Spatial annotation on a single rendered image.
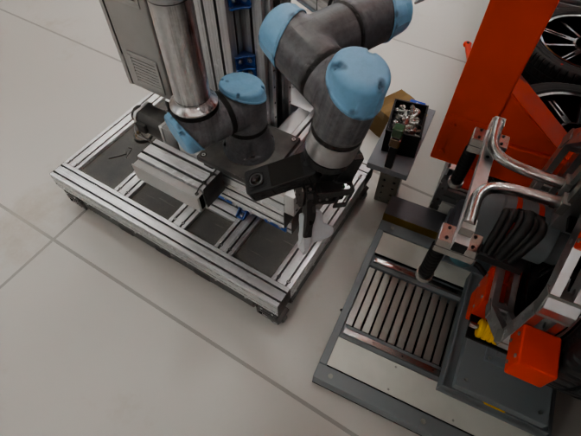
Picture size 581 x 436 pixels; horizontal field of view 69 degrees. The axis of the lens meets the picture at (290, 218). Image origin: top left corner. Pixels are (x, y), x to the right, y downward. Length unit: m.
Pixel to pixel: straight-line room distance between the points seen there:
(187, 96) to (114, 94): 1.97
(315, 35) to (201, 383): 1.48
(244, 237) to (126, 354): 0.67
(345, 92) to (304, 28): 0.11
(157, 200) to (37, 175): 0.85
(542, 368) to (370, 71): 0.69
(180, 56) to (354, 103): 0.52
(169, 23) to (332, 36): 0.42
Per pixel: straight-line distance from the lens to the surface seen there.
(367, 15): 0.63
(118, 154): 2.25
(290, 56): 0.56
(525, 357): 0.99
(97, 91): 3.04
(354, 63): 0.52
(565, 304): 0.96
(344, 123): 0.53
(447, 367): 1.71
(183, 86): 0.99
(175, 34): 0.93
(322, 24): 0.59
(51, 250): 2.30
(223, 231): 1.83
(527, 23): 1.41
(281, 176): 0.64
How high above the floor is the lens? 1.72
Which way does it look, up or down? 55 degrees down
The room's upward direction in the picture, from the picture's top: straight up
